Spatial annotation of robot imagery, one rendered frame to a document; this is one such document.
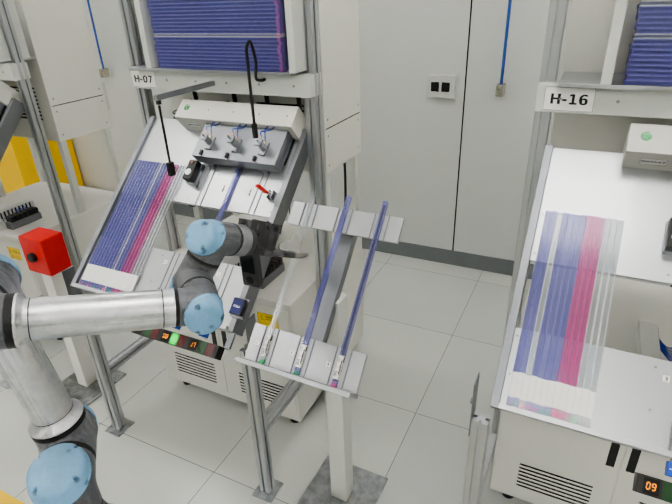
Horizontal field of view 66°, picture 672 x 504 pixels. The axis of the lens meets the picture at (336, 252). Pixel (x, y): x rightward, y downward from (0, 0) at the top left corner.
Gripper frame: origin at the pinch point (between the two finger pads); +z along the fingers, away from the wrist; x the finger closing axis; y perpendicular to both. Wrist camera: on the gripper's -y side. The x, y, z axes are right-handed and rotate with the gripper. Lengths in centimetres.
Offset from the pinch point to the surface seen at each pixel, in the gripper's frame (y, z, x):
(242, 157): 26.8, 22.4, 34.6
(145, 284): -20, 11, 57
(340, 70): 66, 49, 18
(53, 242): -16, 21, 117
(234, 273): -10.6, 15.2, 25.0
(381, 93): 93, 167, 50
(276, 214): 10.0, 21.7, 17.5
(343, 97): 58, 55, 18
